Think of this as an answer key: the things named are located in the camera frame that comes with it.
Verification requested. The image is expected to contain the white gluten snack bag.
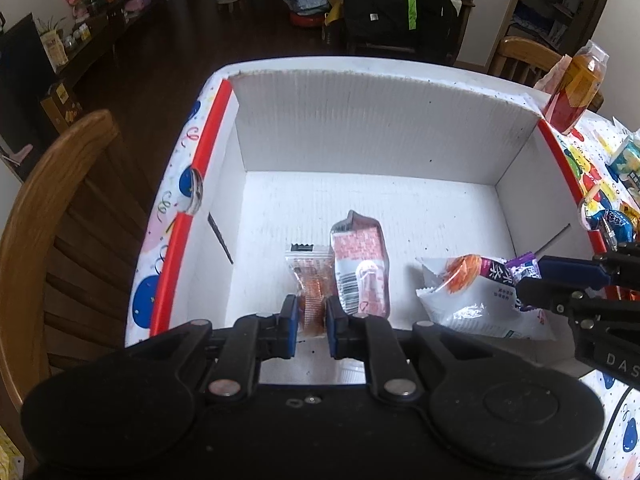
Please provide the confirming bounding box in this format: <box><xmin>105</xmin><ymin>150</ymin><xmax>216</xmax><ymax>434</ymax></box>
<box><xmin>416</xmin><ymin>254</ymin><xmax>554</xmax><ymax>341</ymax></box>

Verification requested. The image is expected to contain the soft tissue pack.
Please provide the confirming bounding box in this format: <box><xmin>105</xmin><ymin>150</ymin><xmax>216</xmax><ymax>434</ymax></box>
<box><xmin>608</xmin><ymin>132</ymin><xmax>640</xmax><ymax>196</ymax></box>

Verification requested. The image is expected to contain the dark tv cabinet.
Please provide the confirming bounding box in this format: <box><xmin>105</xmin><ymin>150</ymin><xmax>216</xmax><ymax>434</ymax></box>
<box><xmin>0</xmin><ymin>0</ymin><xmax>166</xmax><ymax>172</ymax></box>

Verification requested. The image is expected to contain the wooden chair near box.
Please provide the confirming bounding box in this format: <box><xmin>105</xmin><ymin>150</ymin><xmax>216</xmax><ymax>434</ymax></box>
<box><xmin>1</xmin><ymin>110</ymin><xmax>154</xmax><ymax>411</ymax></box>

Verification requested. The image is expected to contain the black jacket on chair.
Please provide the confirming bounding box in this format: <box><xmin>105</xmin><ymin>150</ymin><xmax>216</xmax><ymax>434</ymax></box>
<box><xmin>342</xmin><ymin>0</ymin><xmax>458</xmax><ymax>63</ymax></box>

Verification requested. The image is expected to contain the small purple candy packet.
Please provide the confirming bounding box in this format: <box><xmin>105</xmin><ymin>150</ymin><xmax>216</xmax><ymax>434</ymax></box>
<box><xmin>504</xmin><ymin>252</ymin><xmax>541</xmax><ymax>284</ymax></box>

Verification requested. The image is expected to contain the pink drink pouch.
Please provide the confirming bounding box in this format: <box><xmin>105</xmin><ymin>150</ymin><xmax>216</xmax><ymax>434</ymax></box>
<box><xmin>331</xmin><ymin>210</ymin><xmax>390</xmax><ymax>318</ymax></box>

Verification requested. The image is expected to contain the clear orange snack packet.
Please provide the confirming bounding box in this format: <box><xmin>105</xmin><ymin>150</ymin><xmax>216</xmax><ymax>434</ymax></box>
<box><xmin>285</xmin><ymin>244</ymin><xmax>337</xmax><ymax>338</ymax></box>

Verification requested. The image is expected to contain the balloon pattern tablecloth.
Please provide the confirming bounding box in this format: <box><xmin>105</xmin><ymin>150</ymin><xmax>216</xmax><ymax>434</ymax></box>
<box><xmin>126</xmin><ymin>58</ymin><xmax>639</xmax><ymax>479</ymax></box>

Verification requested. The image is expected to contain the red white cardboard box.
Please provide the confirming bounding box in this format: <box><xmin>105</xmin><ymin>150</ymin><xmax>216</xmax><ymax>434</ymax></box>
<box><xmin>150</xmin><ymin>68</ymin><xmax>609</xmax><ymax>386</ymax></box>

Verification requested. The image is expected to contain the orange drink bottle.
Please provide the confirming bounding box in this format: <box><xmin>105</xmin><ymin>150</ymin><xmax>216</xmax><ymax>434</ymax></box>
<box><xmin>542</xmin><ymin>40</ymin><xmax>608</xmax><ymax>134</ymax></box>

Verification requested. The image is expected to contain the blue cookie packet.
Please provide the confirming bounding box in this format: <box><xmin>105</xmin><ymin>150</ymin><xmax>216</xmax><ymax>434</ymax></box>
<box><xmin>588</xmin><ymin>209</ymin><xmax>634</xmax><ymax>247</ymax></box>

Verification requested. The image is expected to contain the wooden chair with pink cloth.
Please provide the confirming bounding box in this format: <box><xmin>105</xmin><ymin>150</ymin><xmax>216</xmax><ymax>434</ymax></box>
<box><xmin>488</xmin><ymin>36</ymin><xmax>572</xmax><ymax>99</ymax></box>

